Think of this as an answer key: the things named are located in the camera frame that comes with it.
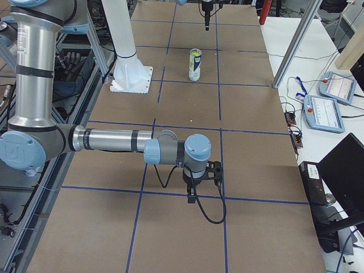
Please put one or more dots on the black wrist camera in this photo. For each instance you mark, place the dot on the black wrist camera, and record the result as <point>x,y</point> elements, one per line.
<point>214,172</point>

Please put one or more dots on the red cylinder bottle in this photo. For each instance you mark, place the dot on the red cylinder bottle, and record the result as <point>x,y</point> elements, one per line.
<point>264,12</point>

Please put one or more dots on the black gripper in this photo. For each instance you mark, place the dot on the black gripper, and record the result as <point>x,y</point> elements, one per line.
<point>189,181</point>
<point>207,12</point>

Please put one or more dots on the clear tennis ball can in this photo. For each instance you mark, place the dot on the clear tennis ball can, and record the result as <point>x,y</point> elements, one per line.
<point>194,65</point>

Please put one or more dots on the blue teach pendant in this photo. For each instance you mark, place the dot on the blue teach pendant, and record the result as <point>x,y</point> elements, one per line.
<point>322,113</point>
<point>339,87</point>

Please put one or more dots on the black desktop computer box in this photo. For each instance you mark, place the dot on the black desktop computer box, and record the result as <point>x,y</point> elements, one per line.
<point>312,182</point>

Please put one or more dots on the orange terminal block lower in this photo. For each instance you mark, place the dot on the orange terminal block lower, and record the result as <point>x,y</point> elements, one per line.
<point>296,140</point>

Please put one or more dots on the black computer monitor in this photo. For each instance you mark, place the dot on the black computer monitor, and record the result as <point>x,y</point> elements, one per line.
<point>342,172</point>

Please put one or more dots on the far blue teach pendant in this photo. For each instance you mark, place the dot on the far blue teach pendant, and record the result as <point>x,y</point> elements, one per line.
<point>339,87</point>

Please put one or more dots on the aluminium frame post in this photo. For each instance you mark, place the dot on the aluminium frame post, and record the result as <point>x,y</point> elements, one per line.
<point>298,36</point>

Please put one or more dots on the orange terminal block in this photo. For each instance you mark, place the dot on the orange terminal block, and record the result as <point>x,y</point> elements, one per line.
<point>296,140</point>
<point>290,118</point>

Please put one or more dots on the near blue teach pendant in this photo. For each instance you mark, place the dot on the near blue teach pendant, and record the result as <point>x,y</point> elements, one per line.
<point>322,113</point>

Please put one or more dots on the orange terminal block upper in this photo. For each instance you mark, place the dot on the orange terminal block upper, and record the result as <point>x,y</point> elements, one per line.
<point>290,118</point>

